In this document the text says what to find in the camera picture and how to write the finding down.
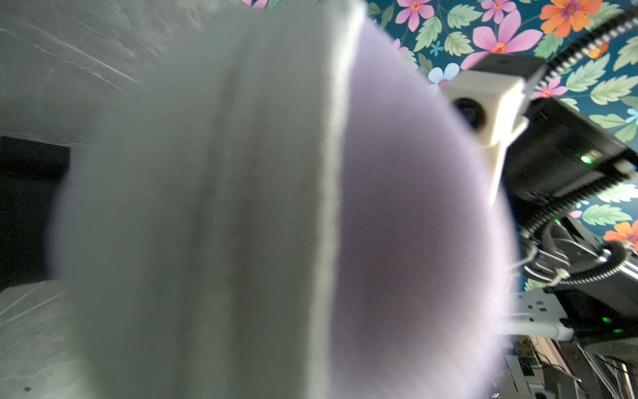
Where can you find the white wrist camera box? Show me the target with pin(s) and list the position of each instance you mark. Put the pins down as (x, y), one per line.
(493, 97)

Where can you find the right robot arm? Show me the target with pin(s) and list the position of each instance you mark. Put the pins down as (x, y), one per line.
(585, 266)

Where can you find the black folded umbrella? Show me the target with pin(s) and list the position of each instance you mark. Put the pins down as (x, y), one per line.
(31, 174)

